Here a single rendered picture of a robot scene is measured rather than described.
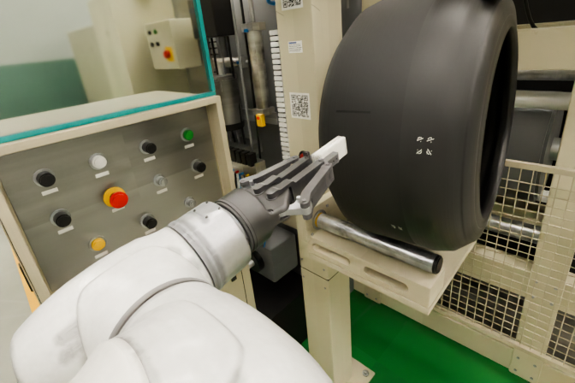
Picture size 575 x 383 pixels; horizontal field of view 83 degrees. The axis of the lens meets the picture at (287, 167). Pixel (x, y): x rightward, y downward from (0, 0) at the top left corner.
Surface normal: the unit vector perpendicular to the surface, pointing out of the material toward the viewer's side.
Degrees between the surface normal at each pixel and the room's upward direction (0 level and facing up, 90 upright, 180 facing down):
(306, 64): 90
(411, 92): 65
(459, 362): 0
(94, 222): 90
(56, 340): 41
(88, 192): 90
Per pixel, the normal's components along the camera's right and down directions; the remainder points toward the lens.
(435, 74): -0.37, -0.14
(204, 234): 0.27, -0.58
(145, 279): -0.08, -0.93
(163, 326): 0.02, -1.00
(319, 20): 0.72, 0.19
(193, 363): 0.18, -0.90
